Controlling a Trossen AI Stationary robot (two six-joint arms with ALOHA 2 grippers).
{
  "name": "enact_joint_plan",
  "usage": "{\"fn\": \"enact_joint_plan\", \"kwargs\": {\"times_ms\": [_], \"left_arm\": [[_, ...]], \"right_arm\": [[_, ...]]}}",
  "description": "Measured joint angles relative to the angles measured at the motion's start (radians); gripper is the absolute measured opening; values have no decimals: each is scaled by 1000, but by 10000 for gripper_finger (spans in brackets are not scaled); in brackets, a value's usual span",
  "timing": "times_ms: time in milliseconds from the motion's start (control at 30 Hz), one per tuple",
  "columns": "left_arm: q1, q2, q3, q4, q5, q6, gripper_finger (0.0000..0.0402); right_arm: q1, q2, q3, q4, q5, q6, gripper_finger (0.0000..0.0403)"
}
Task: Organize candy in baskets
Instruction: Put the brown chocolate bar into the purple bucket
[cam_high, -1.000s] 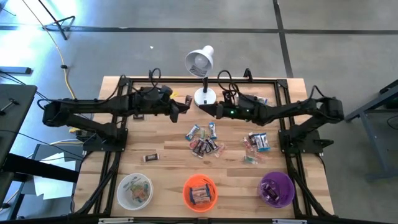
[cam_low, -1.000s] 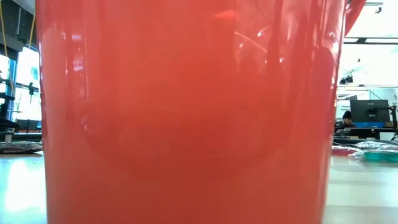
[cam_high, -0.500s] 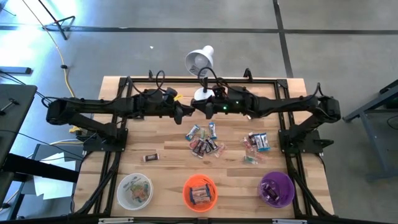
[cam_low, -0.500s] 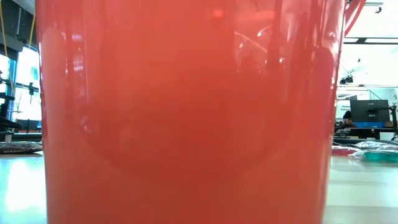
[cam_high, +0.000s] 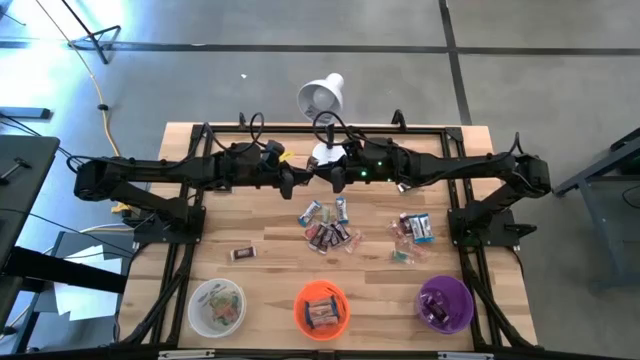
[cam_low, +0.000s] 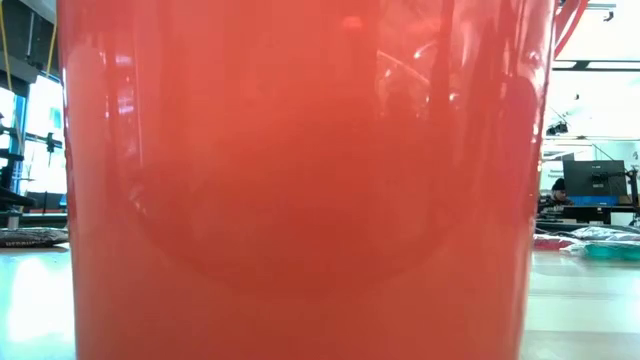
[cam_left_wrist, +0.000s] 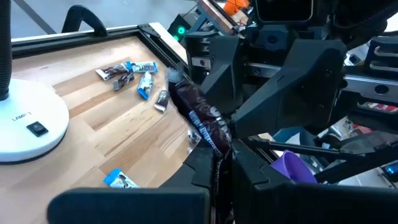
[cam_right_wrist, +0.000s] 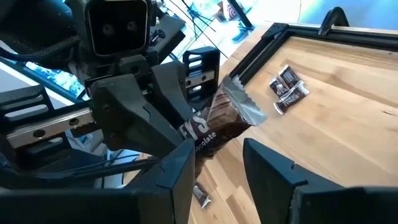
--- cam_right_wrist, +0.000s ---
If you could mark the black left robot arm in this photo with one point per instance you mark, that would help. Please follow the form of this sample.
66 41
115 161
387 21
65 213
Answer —
31 18

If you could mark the brown Hershey's chocolate bar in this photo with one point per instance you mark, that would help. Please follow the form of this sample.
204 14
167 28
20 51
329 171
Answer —
227 115
201 195
291 98
289 76
279 87

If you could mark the black frame clamp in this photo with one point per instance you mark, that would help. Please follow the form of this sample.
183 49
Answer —
334 17

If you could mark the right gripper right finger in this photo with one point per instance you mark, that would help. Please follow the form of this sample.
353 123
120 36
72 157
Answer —
311 205

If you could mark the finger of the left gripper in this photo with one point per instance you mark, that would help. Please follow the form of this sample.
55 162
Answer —
124 115
171 90

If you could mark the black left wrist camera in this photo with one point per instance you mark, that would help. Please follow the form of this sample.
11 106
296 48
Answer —
116 28

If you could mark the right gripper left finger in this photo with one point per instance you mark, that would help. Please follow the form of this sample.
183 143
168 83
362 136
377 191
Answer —
93 205

